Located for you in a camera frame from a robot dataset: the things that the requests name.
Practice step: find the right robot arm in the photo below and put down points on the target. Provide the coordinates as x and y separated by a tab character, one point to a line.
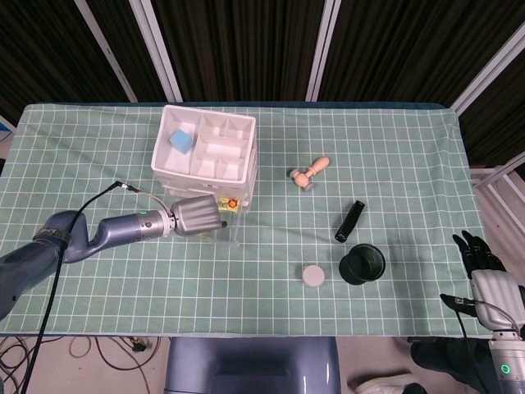
508	369

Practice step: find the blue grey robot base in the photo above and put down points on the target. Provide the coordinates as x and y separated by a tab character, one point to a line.
246	361

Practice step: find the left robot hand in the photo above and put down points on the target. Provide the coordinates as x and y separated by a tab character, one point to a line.
197	215

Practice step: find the clear plastic drawer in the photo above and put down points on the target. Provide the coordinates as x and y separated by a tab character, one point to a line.
228	225

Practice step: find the white partition post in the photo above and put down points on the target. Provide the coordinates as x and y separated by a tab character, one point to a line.
488	74
108	53
158	49
322	53

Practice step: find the yellow orange toy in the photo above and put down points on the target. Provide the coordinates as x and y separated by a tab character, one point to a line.
224	204

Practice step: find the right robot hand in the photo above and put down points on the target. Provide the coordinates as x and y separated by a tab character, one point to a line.
494	291

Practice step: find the white shoe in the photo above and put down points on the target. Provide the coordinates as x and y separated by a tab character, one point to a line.
381	383

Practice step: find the white plastic drawer cabinet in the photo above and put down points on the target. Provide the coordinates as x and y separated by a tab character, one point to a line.
180	164

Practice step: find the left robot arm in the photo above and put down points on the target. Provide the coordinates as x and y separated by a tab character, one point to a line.
123	230

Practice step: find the white jar grey lid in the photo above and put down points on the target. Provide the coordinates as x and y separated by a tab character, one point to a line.
313	276

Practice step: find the black mesh pen cup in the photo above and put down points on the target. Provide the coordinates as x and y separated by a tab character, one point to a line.
348	275

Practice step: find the blue foam block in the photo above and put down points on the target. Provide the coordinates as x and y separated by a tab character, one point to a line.
181	141

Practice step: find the wooden massage roller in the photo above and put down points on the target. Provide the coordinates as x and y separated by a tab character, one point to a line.
303	178

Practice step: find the white metal frame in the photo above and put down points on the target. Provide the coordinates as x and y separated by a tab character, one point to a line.
498	172

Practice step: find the green checkered tablecloth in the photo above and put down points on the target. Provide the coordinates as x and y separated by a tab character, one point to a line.
246	295

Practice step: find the black stapler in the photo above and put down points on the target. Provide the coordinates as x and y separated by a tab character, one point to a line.
348	223

